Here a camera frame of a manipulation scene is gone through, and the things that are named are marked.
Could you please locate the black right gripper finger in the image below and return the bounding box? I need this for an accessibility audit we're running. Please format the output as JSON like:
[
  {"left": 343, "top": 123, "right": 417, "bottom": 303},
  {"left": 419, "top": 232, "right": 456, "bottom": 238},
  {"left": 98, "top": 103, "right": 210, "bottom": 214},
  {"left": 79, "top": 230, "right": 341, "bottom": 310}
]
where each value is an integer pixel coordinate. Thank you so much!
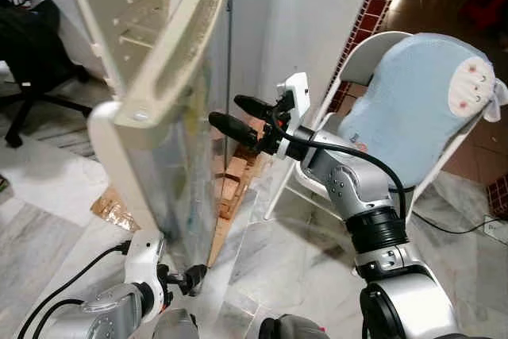
[
  {"left": 208, "top": 111, "right": 261, "bottom": 149},
  {"left": 234, "top": 94, "right": 276, "bottom": 119}
]

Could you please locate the white fridge door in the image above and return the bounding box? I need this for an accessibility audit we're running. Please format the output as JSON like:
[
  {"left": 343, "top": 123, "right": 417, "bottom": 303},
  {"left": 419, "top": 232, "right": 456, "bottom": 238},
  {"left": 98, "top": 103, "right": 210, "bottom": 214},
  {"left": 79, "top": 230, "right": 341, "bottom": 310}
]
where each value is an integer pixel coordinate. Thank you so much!
[{"left": 86, "top": 0, "right": 236, "bottom": 272}]

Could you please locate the white fridge body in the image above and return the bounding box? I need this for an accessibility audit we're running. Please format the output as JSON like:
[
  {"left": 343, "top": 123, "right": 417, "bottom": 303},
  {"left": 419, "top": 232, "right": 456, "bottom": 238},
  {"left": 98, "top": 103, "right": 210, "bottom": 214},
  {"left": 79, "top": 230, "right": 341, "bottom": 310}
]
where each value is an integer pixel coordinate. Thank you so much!
[{"left": 60, "top": 0, "right": 195, "bottom": 98}]

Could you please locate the grey robot left leg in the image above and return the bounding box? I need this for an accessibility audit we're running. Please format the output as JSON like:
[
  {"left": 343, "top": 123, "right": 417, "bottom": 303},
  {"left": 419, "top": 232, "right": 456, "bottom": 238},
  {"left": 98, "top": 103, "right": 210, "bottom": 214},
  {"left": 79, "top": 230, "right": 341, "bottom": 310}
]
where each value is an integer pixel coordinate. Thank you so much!
[{"left": 151, "top": 307, "right": 199, "bottom": 339}]

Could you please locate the grey robot leg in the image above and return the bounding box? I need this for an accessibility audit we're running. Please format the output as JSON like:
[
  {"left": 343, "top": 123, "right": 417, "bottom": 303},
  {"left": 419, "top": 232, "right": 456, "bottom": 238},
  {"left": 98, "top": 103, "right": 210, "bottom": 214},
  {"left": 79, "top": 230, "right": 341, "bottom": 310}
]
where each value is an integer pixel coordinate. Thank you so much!
[
  {"left": 151, "top": 307, "right": 199, "bottom": 339},
  {"left": 258, "top": 315, "right": 326, "bottom": 339}
]

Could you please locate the stack of wooden blocks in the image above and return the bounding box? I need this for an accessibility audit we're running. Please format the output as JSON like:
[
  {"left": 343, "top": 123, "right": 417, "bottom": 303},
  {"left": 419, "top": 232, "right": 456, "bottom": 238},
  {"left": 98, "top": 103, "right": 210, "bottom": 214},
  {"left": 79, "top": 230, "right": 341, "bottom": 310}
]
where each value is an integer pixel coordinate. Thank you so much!
[{"left": 208, "top": 117, "right": 267, "bottom": 268}]

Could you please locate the brown cardboard scrap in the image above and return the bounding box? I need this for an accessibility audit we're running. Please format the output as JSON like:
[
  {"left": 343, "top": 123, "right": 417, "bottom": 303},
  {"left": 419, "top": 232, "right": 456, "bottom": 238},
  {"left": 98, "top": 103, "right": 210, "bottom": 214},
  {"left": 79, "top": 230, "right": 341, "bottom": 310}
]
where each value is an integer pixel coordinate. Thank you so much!
[{"left": 90, "top": 188, "right": 140, "bottom": 233}]

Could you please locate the grey robot right leg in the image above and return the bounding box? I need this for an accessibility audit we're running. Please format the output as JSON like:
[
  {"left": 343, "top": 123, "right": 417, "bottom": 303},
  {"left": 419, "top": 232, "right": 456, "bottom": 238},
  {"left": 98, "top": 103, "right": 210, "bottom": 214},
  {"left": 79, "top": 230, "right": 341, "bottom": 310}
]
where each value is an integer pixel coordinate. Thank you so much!
[{"left": 258, "top": 315, "right": 326, "bottom": 339}]

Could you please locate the white plastic chair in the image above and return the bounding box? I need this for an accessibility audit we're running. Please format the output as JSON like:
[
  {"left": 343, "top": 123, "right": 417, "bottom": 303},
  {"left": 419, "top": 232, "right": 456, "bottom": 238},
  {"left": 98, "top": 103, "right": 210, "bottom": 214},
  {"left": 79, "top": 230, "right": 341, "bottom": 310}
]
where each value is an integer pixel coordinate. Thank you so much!
[{"left": 266, "top": 31, "right": 508, "bottom": 221}]

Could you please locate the light blue pillow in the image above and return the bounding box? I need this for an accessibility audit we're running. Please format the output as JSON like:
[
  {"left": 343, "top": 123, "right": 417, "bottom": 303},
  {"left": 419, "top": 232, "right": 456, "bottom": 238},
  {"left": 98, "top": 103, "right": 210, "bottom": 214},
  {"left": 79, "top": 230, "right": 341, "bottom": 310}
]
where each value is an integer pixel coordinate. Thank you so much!
[{"left": 337, "top": 33, "right": 508, "bottom": 169}]

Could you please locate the white power strip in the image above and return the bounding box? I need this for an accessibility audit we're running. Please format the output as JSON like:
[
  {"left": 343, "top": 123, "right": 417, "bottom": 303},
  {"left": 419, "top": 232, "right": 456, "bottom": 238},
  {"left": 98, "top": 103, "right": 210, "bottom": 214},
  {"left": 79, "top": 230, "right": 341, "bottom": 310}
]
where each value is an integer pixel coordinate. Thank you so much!
[{"left": 483, "top": 216, "right": 508, "bottom": 245}]

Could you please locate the black office chair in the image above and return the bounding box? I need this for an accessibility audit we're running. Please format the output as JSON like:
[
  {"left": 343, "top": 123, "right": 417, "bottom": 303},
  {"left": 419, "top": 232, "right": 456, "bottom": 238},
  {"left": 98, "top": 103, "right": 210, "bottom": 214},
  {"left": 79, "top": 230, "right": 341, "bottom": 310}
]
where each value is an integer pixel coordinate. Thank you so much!
[{"left": 0, "top": 0, "right": 92, "bottom": 149}]

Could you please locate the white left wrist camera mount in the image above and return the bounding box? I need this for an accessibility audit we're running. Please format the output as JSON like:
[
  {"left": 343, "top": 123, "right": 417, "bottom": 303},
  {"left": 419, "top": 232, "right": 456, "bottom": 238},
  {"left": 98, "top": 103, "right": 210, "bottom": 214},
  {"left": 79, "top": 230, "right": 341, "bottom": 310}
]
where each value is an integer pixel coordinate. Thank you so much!
[{"left": 123, "top": 228, "right": 166, "bottom": 320}]

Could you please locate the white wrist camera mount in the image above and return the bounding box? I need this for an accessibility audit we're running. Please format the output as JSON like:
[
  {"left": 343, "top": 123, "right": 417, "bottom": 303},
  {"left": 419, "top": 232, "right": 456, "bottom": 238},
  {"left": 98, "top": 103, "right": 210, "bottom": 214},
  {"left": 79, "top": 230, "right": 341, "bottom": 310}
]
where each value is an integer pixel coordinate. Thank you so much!
[
  {"left": 275, "top": 71, "right": 312, "bottom": 140},
  {"left": 123, "top": 228, "right": 166, "bottom": 320}
]

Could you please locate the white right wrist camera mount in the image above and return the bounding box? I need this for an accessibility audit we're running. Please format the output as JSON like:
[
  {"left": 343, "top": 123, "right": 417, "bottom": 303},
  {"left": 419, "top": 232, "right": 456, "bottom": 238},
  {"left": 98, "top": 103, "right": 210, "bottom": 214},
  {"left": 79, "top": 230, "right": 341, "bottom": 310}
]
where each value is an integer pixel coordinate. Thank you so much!
[{"left": 275, "top": 71, "right": 312, "bottom": 140}]

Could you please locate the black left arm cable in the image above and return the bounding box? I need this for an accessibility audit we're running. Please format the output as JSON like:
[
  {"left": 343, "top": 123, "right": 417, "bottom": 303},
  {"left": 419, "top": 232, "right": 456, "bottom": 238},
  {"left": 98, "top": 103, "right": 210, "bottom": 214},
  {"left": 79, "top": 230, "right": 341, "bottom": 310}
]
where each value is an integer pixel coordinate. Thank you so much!
[{"left": 16, "top": 240, "right": 129, "bottom": 339}]

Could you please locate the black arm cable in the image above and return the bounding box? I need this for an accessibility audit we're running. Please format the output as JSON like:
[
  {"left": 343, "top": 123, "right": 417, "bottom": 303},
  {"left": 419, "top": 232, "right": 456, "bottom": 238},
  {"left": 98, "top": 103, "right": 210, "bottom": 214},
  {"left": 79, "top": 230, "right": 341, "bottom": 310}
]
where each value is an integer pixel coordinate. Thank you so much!
[
  {"left": 266, "top": 105, "right": 410, "bottom": 225},
  {"left": 16, "top": 240, "right": 129, "bottom": 339}
]

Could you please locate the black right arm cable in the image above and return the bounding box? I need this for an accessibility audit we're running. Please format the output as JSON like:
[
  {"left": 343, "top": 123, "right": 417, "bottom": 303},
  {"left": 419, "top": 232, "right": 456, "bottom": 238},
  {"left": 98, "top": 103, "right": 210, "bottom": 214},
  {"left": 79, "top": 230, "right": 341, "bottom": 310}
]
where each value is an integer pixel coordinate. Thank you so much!
[{"left": 266, "top": 105, "right": 410, "bottom": 225}]

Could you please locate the black floor cable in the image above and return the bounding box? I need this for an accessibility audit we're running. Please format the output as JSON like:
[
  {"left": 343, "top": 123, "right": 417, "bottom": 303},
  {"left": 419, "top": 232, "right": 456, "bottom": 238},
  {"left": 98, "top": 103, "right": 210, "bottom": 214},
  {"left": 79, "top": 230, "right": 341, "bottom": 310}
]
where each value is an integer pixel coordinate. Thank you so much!
[{"left": 413, "top": 212, "right": 485, "bottom": 235}]

